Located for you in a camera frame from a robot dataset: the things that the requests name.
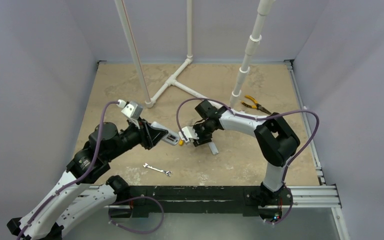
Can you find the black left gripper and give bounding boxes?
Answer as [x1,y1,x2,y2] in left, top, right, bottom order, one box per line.
[106,115,168,161]

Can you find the white remote control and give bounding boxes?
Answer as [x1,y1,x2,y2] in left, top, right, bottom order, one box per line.
[150,121,181,146]

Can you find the white battery cover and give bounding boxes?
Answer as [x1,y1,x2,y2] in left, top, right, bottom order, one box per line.
[208,142,219,155]

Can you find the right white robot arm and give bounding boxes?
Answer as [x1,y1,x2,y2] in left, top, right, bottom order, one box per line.
[189,100,301,204]

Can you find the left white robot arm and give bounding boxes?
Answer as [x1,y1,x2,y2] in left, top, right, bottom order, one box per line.
[7,118,179,240]

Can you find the silver open-end wrench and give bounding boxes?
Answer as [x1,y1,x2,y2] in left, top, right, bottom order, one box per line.
[142,163,172,177]

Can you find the white jointed vertical pipe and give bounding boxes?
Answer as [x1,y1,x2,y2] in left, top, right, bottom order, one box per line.
[229,0,275,107]

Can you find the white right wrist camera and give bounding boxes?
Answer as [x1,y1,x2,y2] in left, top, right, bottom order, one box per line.
[178,126,199,144]

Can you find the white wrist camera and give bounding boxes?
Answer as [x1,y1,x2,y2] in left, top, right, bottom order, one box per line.
[121,101,144,129]
[178,126,199,144]

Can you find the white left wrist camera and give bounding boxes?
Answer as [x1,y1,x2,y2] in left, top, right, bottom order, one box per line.
[121,101,144,129]

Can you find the white PVC pipe frame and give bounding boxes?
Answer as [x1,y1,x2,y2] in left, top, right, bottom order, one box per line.
[114,0,213,109]

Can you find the yellow handled pliers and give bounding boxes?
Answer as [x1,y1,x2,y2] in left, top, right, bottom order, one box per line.
[240,95,272,115]

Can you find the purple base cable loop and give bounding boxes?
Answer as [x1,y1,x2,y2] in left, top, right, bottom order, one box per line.
[107,194,164,234]

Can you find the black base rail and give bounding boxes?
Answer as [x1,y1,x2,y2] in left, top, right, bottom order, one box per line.
[97,174,296,220]

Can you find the aluminium frame rail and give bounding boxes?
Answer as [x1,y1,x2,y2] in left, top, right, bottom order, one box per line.
[284,60,342,209]

